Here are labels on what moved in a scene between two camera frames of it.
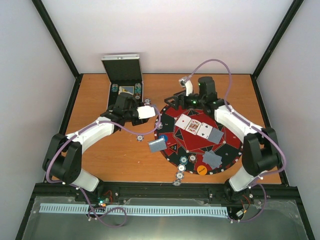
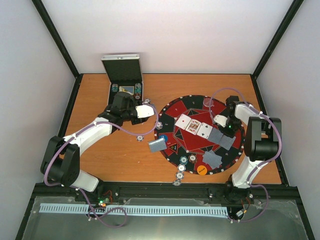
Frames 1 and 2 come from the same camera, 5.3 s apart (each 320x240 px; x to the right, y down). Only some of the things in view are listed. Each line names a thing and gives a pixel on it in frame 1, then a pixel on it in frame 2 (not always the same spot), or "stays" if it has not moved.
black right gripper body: (186, 105) to (234, 123)
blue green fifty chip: (183, 160) stays
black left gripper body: (137, 122) stays
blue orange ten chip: (181, 167) stays
